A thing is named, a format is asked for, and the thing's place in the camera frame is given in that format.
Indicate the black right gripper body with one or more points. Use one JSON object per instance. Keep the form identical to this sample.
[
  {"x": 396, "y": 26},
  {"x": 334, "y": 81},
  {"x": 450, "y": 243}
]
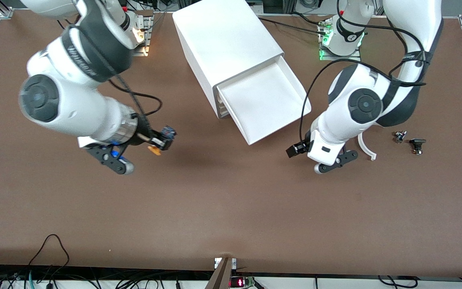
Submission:
[{"x": 147, "y": 132}]

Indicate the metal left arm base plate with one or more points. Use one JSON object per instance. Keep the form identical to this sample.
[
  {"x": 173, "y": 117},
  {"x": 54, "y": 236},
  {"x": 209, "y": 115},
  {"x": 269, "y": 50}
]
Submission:
[{"x": 335, "y": 58}]

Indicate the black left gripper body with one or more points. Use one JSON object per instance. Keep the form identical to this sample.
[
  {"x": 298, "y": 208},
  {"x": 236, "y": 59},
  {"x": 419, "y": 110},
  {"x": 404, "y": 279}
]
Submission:
[{"x": 300, "y": 148}]

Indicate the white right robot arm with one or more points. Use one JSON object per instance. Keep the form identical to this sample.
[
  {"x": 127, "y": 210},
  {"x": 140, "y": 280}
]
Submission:
[{"x": 78, "y": 108}]

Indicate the device with red display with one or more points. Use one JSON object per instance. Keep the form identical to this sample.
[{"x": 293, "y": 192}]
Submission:
[{"x": 240, "y": 282}]

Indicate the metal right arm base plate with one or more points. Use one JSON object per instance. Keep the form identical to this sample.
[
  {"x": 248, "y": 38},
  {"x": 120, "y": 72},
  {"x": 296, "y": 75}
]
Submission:
[{"x": 146, "y": 44}]

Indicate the black flat-head switch part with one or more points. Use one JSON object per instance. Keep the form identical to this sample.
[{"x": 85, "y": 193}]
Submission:
[{"x": 417, "y": 142}]

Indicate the white drawer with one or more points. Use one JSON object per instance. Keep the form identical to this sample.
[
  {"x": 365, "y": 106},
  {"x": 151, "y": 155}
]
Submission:
[
  {"x": 267, "y": 104},
  {"x": 223, "y": 106},
  {"x": 225, "y": 114}
]

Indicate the small metal switch part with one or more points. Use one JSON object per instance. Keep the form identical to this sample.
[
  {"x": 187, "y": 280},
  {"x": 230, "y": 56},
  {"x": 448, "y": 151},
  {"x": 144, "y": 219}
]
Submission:
[{"x": 400, "y": 137}]

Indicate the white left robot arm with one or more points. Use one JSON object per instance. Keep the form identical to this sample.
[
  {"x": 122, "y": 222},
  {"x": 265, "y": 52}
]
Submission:
[{"x": 359, "y": 108}]

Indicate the white drawer cabinet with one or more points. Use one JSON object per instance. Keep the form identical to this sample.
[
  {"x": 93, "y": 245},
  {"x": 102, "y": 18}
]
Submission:
[{"x": 223, "y": 36}]

